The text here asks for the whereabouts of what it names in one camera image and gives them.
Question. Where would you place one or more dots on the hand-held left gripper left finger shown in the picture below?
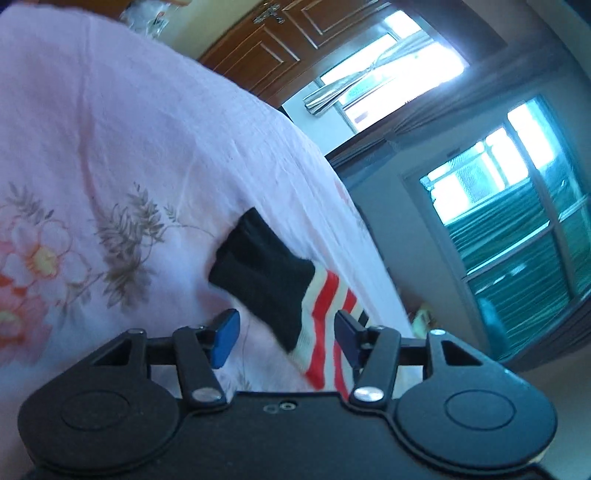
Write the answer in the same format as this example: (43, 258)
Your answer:
(225, 339)

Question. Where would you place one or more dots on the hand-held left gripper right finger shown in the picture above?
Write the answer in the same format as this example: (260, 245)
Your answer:
(347, 337)

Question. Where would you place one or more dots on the red black white striped sweater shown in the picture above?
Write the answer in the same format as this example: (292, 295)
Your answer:
(268, 277)

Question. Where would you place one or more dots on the yellow object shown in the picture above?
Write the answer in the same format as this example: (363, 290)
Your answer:
(424, 321)

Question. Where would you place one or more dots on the large barred window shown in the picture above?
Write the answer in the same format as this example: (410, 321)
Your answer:
(503, 221)

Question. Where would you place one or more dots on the pink floral bed sheet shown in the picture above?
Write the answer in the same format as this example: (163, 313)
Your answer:
(138, 138)

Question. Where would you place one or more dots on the grey tied curtain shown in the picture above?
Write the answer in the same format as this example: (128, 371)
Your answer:
(351, 85)

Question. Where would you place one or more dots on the window with tied curtain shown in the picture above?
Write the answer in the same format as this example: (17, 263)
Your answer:
(406, 50)

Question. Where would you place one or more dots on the brown wooden door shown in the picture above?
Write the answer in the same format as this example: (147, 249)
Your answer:
(286, 41)

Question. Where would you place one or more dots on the clear plastic bag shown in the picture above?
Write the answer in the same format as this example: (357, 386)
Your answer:
(147, 14)

